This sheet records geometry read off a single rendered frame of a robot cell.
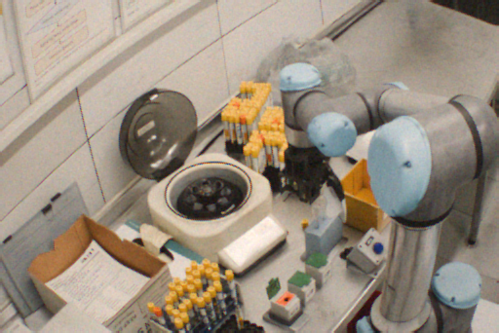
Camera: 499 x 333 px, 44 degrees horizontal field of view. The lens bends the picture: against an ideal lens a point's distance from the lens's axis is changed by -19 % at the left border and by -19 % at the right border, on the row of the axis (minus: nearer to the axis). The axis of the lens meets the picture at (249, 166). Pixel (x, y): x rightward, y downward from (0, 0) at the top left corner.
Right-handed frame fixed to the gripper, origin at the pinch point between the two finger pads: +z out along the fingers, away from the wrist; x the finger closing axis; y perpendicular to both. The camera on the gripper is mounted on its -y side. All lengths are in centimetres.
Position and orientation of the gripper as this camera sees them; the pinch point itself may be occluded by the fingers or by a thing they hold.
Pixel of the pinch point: (316, 209)
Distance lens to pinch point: 154.9
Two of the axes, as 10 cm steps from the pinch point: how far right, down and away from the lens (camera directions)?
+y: -5.6, 5.7, -6.0
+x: 8.2, 2.9, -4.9
